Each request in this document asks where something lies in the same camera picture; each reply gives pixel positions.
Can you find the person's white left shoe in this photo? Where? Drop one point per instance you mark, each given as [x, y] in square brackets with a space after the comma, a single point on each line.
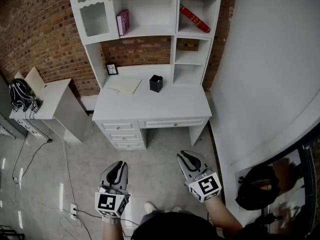
[150, 207]

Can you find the white bookshelf cabinet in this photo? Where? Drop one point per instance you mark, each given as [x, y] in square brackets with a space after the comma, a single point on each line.
[150, 11]

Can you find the person's white shoe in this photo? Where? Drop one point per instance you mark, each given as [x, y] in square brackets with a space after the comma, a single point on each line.
[150, 207]
[177, 209]

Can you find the white power strip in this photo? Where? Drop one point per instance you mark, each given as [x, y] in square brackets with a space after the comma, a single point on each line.
[73, 211]

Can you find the black square pen holder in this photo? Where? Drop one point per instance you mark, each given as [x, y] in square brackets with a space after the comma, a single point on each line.
[156, 84]

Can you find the white side cabinet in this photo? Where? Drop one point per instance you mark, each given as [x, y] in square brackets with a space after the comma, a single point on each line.
[56, 101]

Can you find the person's blue jeans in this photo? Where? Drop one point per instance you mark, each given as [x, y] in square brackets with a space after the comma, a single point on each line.
[150, 215]

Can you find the ribbed glass cabinet door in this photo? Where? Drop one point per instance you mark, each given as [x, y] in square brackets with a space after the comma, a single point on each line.
[95, 19]

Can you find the black white-lined helmet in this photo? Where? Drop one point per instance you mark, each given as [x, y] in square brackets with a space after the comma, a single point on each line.
[20, 92]

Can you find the open cream notebook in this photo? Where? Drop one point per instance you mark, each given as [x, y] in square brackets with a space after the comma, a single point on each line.
[126, 85]

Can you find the pink book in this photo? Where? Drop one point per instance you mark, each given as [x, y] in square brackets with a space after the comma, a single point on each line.
[123, 21]

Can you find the person's left forearm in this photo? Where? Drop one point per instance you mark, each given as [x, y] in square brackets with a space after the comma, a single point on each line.
[111, 231]

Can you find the person's black shirt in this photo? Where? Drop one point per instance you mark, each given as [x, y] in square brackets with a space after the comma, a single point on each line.
[175, 226]

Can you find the red book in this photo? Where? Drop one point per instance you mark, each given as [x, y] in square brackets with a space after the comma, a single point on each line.
[193, 17]

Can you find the black backpack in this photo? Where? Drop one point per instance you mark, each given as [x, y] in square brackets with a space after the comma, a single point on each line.
[255, 189]

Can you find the spare hand-held gripper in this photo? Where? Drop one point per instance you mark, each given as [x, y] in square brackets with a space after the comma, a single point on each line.
[35, 106]

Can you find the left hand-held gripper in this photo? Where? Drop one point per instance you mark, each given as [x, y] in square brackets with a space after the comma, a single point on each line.
[106, 201]

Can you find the person's right forearm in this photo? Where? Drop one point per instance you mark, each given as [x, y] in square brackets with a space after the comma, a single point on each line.
[222, 216]

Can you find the black framed window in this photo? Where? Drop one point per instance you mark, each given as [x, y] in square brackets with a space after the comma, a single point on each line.
[297, 184]

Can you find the black picture frame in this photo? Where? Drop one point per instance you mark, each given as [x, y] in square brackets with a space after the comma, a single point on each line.
[111, 69]

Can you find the white desk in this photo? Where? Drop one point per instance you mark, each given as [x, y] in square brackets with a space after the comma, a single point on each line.
[162, 104]

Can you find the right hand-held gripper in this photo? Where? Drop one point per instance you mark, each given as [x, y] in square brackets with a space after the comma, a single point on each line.
[206, 185]

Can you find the person's white right shoe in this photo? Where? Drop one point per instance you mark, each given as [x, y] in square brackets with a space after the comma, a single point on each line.
[177, 209]

